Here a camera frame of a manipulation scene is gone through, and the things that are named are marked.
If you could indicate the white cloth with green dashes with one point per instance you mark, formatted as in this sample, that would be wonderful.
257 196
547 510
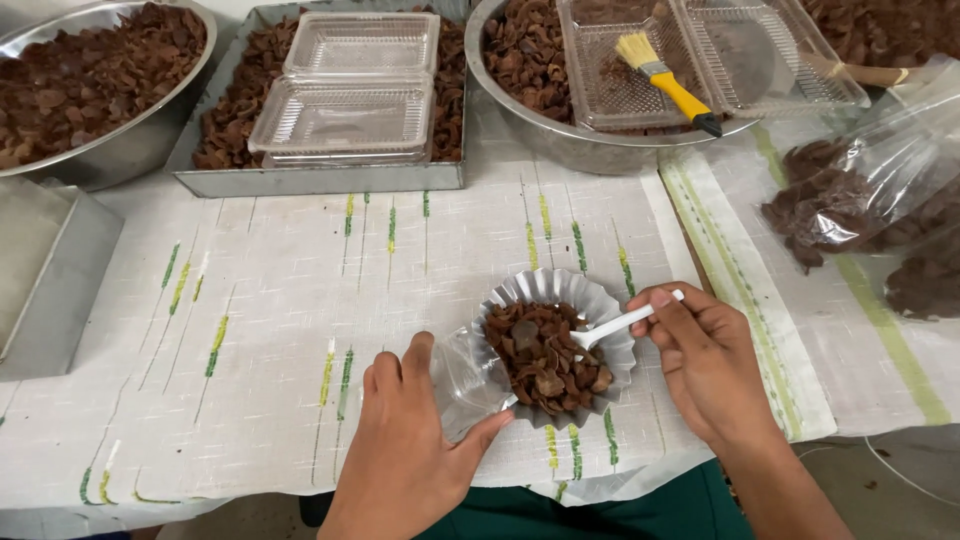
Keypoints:
300 315

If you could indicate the plastic bag of brown chips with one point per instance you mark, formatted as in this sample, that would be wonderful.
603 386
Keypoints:
926 281
832 199

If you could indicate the empty rectangular metal tray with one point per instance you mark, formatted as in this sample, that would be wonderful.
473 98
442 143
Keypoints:
52 277

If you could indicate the white plastic spoon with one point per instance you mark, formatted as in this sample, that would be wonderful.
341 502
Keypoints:
611 327

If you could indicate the person's right hand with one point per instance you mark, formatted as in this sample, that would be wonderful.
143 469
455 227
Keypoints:
712 375

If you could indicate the person's left hand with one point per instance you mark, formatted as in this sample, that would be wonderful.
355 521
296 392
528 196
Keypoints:
397 450

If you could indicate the clear plastic lidded container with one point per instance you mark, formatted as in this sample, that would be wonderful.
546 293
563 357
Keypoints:
341 120
364 41

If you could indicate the white cloth with green stripes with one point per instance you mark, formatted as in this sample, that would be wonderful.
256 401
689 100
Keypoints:
757 300

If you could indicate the clear plastic bag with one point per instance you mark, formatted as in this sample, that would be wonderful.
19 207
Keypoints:
465 382

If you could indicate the small heap of brown chips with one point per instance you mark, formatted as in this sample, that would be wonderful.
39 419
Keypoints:
544 360

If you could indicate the person's green clothing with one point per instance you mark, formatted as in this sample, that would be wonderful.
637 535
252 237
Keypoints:
600 510

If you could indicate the open clear plastic clamshell container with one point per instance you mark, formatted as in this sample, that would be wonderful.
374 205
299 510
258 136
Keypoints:
750 67

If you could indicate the large steel bowl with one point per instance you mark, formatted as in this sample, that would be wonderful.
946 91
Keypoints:
555 142

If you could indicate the rectangular metal tray with chips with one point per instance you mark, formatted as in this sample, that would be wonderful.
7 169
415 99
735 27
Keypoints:
315 180

